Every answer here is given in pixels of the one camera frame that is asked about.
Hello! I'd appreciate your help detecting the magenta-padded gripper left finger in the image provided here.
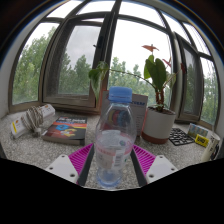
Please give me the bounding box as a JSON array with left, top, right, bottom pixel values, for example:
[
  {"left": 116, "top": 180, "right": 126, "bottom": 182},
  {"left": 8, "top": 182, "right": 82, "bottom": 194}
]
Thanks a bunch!
[{"left": 44, "top": 143, "right": 97, "bottom": 188}]

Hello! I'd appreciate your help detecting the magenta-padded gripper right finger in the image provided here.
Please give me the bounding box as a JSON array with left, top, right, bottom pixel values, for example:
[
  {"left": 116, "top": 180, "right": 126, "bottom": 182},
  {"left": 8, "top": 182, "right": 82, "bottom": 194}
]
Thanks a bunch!
[{"left": 129, "top": 143, "right": 179, "bottom": 188}]

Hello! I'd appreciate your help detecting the clear blue-capped water bottle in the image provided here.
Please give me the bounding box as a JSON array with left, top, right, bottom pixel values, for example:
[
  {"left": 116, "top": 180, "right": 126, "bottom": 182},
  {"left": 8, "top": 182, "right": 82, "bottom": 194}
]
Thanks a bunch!
[{"left": 94, "top": 86, "right": 138, "bottom": 190}]

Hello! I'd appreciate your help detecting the black lattice trivet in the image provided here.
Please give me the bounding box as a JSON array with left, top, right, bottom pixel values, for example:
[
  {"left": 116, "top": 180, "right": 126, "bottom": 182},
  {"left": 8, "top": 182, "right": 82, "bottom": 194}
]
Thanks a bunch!
[{"left": 168, "top": 127, "right": 196, "bottom": 147}]

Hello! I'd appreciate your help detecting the dark colourful-cover book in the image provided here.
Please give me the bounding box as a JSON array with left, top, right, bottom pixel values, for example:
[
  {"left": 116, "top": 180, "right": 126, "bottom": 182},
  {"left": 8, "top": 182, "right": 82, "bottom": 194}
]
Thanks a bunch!
[{"left": 41, "top": 115, "right": 89, "bottom": 147}]

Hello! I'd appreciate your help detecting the potted plant in white pot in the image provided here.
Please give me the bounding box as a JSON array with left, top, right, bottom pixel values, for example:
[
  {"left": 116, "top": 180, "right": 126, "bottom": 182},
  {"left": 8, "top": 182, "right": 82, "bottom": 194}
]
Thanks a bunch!
[{"left": 88, "top": 43, "right": 188, "bottom": 145}]

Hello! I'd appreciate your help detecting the white mug with black lettering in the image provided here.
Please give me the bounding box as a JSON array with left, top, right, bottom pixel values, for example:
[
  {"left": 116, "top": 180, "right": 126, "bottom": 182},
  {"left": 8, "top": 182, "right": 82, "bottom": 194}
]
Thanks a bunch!
[{"left": 200, "top": 132, "right": 222, "bottom": 164}]

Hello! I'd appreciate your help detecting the white printed cardboard box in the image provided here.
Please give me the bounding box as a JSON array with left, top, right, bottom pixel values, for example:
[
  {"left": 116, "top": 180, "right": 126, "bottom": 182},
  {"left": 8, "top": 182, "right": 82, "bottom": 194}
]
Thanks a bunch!
[{"left": 100, "top": 90, "right": 150, "bottom": 138}]

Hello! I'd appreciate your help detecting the white power strip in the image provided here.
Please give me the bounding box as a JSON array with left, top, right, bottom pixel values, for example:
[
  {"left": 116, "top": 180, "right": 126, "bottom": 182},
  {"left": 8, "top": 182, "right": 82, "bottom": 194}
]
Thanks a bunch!
[{"left": 9, "top": 103, "right": 56, "bottom": 140}]

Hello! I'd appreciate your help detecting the dark-framed window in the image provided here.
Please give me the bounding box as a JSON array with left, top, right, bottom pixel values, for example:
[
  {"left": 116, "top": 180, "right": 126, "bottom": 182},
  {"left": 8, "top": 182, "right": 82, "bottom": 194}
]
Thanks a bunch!
[{"left": 7, "top": 0, "right": 221, "bottom": 132}]

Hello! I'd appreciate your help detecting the coiled braided cable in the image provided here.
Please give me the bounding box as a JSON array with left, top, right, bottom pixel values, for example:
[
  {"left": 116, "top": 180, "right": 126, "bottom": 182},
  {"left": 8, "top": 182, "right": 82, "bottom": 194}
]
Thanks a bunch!
[{"left": 21, "top": 105, "right": 45, "bottom": 137}]

